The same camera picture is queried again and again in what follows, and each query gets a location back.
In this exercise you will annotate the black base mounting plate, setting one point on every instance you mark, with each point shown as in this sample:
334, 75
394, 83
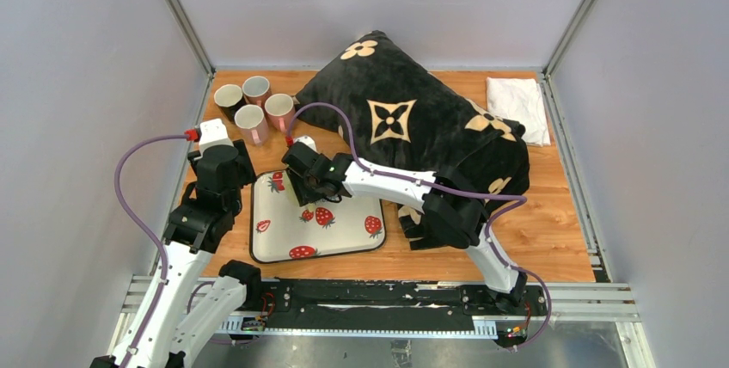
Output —
390, 309

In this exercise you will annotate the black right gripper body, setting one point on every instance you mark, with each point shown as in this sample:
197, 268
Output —
306, 189

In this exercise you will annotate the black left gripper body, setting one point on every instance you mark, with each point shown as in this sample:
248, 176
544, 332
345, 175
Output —
242, 152

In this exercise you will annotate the white strawberry tray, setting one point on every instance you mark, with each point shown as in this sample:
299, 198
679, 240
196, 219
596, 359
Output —
283, 230

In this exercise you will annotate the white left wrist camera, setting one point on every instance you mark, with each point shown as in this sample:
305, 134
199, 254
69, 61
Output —
212, 133

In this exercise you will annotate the white folded cloth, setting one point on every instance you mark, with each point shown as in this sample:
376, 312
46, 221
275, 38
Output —
520, 99

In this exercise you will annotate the brown pink mug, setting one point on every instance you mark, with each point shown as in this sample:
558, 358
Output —
256, 90

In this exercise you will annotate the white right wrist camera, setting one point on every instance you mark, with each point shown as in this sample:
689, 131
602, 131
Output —
308, 141

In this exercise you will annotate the pink octagonal mug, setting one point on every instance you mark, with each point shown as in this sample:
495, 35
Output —
252, 124

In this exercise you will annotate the pink round mug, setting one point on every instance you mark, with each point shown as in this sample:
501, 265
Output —
280, 109

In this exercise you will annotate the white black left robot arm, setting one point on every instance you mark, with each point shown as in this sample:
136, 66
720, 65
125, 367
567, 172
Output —
162, 333

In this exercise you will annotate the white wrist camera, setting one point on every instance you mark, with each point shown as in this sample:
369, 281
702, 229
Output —
212, 133
308, 141

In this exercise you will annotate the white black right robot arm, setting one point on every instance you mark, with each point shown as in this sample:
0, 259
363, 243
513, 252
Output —
449, 206

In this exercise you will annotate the black mug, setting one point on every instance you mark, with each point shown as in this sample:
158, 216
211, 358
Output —
229, 98

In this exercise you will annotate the black floral plush blanket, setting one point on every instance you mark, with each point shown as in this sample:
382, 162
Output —
399, 115

